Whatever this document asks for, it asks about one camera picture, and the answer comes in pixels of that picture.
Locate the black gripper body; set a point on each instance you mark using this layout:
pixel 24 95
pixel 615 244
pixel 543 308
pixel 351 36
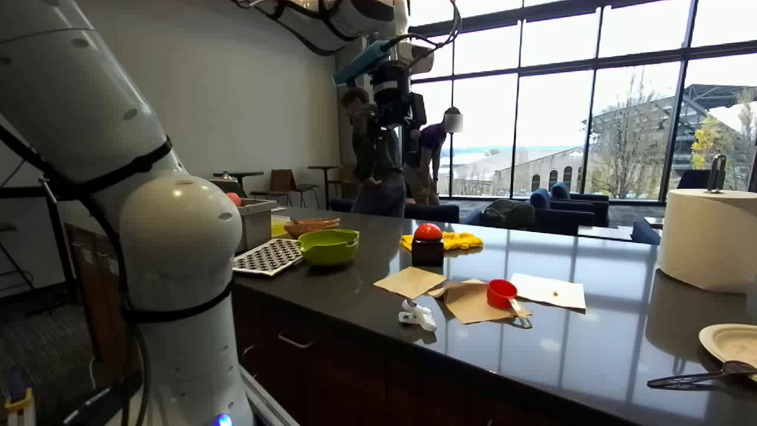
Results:
pixel 391 94

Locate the green bowl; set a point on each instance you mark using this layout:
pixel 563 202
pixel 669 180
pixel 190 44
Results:
pixel 330 247

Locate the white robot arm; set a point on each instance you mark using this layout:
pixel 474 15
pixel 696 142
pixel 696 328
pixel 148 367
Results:
pixel 77 114

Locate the person in purple shirt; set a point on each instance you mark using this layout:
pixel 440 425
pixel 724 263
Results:
pixel 424 159

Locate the person in grey hoodie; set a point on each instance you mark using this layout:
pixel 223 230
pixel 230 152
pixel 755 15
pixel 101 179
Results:
pixel 378 168

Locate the yellow cloth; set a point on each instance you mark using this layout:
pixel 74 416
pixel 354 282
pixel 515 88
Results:
pixel 456 242

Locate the wicker basket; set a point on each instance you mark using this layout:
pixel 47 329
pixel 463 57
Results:
pixel 296 228

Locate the black cube block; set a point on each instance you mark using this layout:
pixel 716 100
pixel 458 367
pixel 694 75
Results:
pixel 426 254

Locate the beige paper napkin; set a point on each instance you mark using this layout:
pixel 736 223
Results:
pixel 411 282

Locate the dark blue sofa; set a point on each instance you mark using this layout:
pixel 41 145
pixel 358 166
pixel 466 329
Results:
pixel 556 211

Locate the checkerboard calibration board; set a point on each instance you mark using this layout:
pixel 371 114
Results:
pixel 268 260

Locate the brown paper napkin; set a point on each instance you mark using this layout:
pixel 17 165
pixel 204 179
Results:
pixel 470 305

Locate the white clip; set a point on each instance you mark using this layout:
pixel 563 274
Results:
pixel 418 315

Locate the red measuring cup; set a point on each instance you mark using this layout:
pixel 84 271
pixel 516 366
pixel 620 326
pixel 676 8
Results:
pixel 505 296

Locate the white paper sheet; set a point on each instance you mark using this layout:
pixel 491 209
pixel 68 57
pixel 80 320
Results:
pixel 552 293

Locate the white paper towel roll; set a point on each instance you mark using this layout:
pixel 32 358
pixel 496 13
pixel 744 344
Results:
pixel 711 241

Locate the black utensil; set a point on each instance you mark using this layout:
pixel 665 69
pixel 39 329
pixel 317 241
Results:
pixel 686 381

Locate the cream plate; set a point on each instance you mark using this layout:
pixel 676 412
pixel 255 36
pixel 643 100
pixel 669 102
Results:
pixel 729 342

